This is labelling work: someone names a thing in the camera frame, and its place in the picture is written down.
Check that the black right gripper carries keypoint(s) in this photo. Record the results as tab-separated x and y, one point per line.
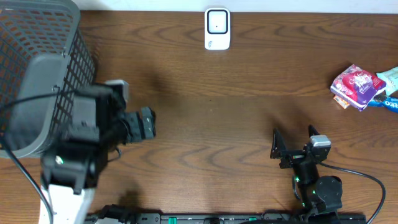
279	150

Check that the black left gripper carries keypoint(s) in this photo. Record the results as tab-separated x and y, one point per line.
147	122

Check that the orange Kleenex tissue pack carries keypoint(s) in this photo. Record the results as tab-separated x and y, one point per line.
344	104

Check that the red purple pad package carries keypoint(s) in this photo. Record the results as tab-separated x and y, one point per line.
357	86

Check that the blue Oreo cookie pack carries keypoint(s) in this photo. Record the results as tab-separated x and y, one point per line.
385	101

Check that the teal wipes packet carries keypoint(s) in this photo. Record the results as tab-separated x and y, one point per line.
391	79

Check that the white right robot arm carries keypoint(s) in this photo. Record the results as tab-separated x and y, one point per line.
319	194

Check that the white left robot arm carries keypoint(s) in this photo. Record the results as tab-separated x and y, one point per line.
72	165

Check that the dark grey plastic basket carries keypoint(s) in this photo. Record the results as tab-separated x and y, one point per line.
42	53

